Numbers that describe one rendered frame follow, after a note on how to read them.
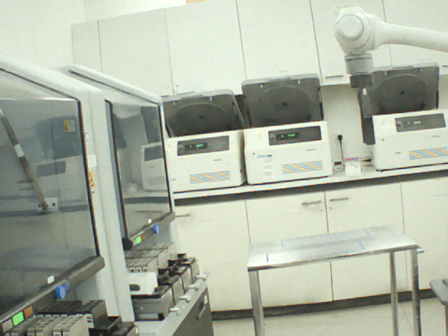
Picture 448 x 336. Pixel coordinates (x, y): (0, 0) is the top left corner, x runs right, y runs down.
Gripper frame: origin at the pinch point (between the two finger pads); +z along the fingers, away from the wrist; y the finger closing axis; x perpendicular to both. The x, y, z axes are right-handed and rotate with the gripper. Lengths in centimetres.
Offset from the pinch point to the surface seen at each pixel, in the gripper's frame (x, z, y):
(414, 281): -14, 52, 20
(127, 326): 67, 38, -49
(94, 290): 77, 30, -43
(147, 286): 70, 36, -15
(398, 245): -8.8, 38.0, 21.1
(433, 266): -52, 97, 219
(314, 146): 21, 9, 220
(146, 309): 71, 43, -17
